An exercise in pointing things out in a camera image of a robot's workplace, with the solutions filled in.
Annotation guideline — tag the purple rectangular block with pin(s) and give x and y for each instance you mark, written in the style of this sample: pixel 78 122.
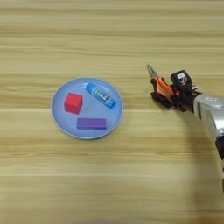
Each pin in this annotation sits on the purple rectangular block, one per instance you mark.
pixel 91 123

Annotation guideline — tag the red cube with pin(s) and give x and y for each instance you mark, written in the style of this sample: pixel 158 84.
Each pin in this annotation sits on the red cube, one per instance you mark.
pixel 73 102

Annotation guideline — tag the light blue round plate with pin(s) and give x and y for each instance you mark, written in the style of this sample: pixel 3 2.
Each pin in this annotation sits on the light blue round plate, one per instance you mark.
pixel 93 113

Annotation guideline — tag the blue glue stick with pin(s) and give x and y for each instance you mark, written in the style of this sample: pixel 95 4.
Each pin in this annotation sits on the blue glue stick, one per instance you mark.
pixel 100 95

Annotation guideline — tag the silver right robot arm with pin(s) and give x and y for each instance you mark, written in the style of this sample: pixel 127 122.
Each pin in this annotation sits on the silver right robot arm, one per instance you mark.
pixel 211 110

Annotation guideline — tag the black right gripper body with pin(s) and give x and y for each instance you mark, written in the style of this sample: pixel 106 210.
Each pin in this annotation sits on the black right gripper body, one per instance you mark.
pixel 185 99

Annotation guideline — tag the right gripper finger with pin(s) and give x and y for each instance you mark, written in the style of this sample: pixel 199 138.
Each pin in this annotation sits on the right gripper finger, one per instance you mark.
pixel 162 99

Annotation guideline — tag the orange black pliers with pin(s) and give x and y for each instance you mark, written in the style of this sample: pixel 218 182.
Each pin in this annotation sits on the orange black pliers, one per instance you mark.
pixel 162 83

